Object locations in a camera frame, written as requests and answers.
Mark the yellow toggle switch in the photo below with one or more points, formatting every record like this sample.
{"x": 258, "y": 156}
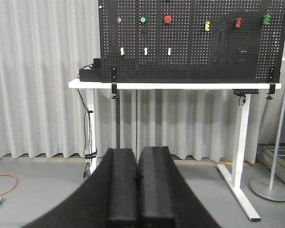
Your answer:
{"x": 207, "y": 26}

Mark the red toggle switch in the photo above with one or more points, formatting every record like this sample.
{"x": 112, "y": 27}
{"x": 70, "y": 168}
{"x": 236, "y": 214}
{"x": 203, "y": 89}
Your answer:
{"x": 238, "y": 22}

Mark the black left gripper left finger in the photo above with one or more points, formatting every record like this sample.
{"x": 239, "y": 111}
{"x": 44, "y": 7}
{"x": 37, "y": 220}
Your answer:
{"x": 107, "y": 199}

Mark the black desk control panel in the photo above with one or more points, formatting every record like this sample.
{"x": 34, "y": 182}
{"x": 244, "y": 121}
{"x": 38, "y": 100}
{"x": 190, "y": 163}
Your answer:
{"x": 242, "y": 92}

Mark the grey pleated curtain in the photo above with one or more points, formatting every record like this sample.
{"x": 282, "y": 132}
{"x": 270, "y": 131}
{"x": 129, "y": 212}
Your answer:
{"x": 43, "y": 43}

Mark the right black table clamp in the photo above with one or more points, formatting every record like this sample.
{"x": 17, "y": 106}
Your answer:
{"x": 271, "y": 83}

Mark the white rocker switch yellow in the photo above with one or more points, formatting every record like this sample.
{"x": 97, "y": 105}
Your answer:
{"x": 122, "y": 51}

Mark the left black table clamp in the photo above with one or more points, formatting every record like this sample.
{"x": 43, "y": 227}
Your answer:
{"x": 114, "y": 74}

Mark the grey round base stand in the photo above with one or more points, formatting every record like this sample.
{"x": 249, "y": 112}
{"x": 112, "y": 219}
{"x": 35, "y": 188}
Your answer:
{"x": 272, "y": 189}

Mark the black perforated pegboard panel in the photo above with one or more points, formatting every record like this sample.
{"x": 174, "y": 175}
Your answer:
{"x": 224, "y": 54}

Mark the green toggle switch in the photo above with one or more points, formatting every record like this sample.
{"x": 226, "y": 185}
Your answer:
{"x": 266, "y": 20}

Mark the white standing desk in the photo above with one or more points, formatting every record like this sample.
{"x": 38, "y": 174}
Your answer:
{"x": 233, "y": 179}

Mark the black table clamp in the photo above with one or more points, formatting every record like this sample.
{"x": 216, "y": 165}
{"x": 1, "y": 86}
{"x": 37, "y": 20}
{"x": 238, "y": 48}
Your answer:
{"x": 271, "y": 83}
{"x": 114, "y": 74}

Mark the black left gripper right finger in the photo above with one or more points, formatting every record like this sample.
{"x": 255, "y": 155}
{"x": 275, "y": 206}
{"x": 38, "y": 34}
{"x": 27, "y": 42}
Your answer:
{"x": 165, "y": 199}

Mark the large red push button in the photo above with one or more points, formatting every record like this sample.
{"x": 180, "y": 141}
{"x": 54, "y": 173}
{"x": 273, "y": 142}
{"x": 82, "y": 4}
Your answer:
{"x": 167, "y": 19}

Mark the black electronics box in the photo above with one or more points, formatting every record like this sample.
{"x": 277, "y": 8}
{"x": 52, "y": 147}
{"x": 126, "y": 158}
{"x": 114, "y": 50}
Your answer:
{"x": 91, "y": 72}

